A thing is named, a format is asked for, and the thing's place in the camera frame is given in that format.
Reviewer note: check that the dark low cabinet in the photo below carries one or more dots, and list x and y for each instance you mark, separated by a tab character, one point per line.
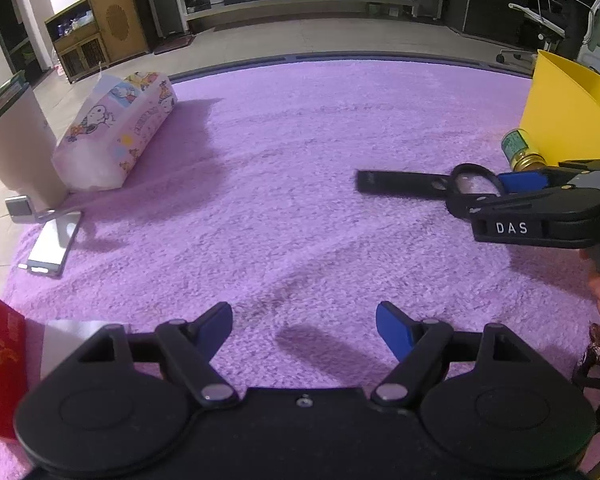
485	5

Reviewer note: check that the purple fluffy blanket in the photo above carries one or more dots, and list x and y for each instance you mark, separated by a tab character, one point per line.
305	160

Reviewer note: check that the green jar with gold lid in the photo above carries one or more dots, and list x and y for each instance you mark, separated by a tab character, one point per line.
520	147

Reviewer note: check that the white trash bin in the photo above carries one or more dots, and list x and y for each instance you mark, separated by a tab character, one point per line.
15	150

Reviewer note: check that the wooden cabinet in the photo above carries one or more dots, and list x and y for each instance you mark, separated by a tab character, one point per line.
115	25

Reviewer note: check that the black magnifying glass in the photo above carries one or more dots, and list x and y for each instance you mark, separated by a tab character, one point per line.
400	182

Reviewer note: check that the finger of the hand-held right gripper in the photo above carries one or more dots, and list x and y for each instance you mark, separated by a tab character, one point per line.
530	205
525	182

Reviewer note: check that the cartoon printed tissue pack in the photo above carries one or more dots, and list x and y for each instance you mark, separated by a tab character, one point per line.
115	130

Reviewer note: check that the red patterned box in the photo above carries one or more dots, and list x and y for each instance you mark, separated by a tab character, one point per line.
0	360

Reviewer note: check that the office chair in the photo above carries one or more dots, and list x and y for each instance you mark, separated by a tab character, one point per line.
560	10

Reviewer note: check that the silver folding phone stand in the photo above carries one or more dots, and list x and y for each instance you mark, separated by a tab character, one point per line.
55	240

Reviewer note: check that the small white box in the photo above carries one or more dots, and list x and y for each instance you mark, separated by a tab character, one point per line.
67	340

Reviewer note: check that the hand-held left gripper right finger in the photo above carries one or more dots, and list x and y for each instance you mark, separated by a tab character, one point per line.
392	325

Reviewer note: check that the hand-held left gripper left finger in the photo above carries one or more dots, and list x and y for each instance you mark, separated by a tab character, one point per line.
215	322

